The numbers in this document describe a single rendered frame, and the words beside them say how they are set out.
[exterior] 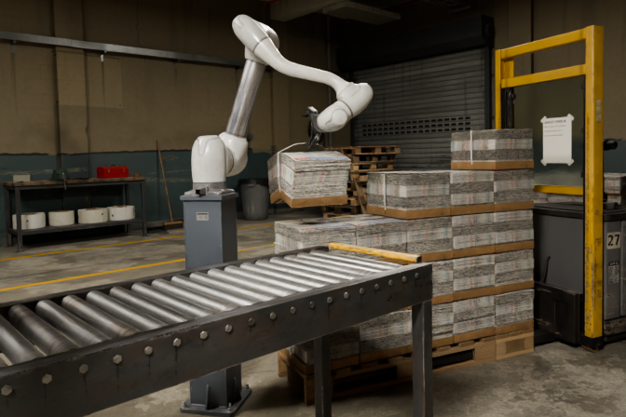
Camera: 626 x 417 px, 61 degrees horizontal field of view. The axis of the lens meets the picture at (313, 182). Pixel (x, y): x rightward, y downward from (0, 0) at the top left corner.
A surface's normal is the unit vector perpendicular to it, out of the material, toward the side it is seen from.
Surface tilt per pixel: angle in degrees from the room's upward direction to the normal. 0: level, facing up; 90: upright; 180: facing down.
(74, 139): 90
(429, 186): 90
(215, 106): 90
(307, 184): 103
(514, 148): 90
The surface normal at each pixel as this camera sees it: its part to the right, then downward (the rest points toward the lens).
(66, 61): 0.67, 0.02
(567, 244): -0.91, 0.04
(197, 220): -0.22, 0.06
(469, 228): 0.42, 0.03
